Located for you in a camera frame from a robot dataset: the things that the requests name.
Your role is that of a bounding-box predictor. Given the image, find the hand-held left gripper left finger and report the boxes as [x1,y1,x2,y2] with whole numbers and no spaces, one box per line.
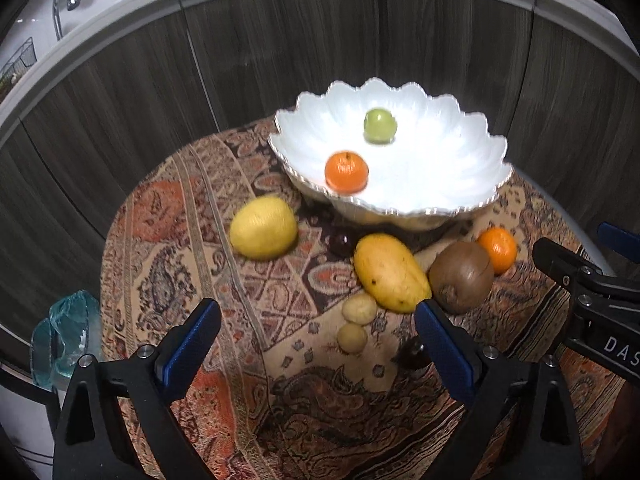
[52,298,223,480]

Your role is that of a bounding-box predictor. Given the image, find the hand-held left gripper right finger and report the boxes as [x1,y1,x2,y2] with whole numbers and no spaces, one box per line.
[414,298,586,480]

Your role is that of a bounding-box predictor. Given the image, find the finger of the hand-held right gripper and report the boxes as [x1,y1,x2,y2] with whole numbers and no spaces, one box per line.
[532,238,608,292]
[597,221,640,262]

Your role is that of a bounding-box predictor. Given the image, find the dark plum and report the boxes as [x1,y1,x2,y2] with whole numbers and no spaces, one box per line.
[392,335,433,371]
[327,230,357,258]

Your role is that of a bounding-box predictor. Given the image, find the small orange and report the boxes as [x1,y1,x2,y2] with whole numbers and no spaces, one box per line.
[476,226,518,275]

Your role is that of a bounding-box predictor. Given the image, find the brown kiwi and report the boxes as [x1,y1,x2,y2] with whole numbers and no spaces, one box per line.
[428,241,494,315]

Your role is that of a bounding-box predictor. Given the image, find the yellow mango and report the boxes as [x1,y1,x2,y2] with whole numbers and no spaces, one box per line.
[353,233,432,313]

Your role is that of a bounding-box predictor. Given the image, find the small tan longan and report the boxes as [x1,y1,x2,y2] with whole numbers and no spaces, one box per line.
[336,323,368,356]
[341,292,378,324]

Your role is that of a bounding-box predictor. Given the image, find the yellow lemon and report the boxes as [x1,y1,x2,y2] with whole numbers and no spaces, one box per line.
[229,196,299,261]

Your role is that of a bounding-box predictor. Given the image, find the white scalloped bowl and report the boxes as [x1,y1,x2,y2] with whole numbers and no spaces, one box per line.
[267,77,515,233]

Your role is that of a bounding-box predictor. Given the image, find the patterned paisley tablecloth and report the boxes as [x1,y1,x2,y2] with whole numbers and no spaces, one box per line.
[100,115,640,480]

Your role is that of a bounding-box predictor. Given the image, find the teal glass vase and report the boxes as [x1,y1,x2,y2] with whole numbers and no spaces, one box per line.
[31,290,103,393]

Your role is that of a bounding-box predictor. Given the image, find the large orange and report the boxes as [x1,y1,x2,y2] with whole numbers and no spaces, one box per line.
[324,150,370,193]

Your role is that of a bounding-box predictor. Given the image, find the green apple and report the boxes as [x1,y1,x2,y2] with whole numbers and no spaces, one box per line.
[363,108,398,143]

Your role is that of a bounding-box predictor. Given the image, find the dark wood cabinet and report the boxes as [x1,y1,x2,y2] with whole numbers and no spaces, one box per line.
[0,0,640,376]

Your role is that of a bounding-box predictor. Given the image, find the wire dish rack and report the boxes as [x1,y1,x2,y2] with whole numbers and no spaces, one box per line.
[0,37,40,96]

